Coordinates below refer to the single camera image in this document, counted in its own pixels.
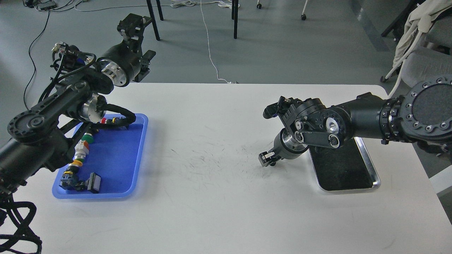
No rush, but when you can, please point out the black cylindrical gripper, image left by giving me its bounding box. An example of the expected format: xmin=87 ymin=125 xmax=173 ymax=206
xmin=97 ymin=13 xmax=156 ymax=87

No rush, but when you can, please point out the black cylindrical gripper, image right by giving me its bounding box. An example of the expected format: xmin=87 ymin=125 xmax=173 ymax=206
xmin=258 ymin=129 xmax=309 ymax=167

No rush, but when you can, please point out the black robot arm, image right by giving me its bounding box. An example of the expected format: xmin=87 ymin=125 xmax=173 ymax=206
xmin=258 ymin=74 xmax=452 ymax=167

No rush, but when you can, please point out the silver metal tray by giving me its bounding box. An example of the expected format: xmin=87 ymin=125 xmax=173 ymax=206
xmin=309 ymin=137 xmax=381 ymax=193

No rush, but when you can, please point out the blue plastic tray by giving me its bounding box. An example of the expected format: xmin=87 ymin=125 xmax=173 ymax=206
xmin=52 ymin=114 xmax=148 ymax=199

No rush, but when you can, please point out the black table leg left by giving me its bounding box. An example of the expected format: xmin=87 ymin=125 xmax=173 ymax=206
xmin=146 ymin=0 xmax=164 ymax=41

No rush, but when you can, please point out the black table leg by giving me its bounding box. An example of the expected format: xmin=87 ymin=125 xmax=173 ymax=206
xmin=231 ymin=0 xmax=239 ymax=39
xmin=146 ymin=0 xmax=164 ymax=41

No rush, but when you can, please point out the black table leg right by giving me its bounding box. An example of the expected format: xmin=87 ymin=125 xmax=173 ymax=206
xmin=231 ymin=0 xmax=239 ymax=39

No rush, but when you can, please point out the white square push button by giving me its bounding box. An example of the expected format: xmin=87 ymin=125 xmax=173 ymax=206
xmin=86 ymin=173 xmax=101 ymax=194

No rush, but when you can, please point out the grey office chair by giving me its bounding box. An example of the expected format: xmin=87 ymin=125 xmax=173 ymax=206
xmin=381 ymin=0 xmax=452 ymax=92

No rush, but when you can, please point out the beige cloth on chair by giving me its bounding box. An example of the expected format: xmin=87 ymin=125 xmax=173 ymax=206
xmin=385 ymin=0 xmax=452 ymax=97

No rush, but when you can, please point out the white floor cable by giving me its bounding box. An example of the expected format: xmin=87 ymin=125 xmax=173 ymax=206
xmin=169 ymin=0 xmax=240 ymax=84

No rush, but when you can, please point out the black floor cable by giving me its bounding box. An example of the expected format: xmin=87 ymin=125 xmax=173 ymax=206
xmin=21 ymin=0 xmax=76 ymax=110

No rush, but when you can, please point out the yellow ring selector switch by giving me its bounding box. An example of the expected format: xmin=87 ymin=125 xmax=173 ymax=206
xmin=67 ymin=140 xmax=89 ymax=172

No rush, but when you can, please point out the blue black switch block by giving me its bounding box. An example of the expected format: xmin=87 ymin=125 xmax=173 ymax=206
xmin=59 ymin=170 xmax=87 ymax=191

